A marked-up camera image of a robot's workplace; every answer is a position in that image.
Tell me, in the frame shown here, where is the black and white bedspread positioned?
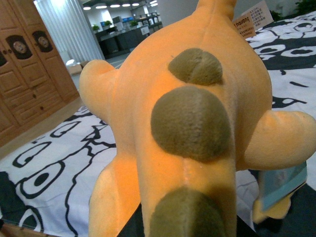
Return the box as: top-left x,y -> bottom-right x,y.
0,12 -> 316,237

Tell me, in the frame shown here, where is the yellow dinosaur plush toy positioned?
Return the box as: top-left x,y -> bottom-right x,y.
79,0 -> 316,237

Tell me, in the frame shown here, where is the white curtain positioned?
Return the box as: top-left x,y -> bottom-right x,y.
34,0 -> 104,62

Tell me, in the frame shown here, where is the dark counter desk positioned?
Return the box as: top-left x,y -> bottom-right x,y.
95,22 -> 163,59

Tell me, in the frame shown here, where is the wooden wardrobe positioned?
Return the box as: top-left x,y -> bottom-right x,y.
0,0 -> 79,146

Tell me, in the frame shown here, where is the orange paper tag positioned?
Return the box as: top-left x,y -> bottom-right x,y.
233,0 -> 274,39

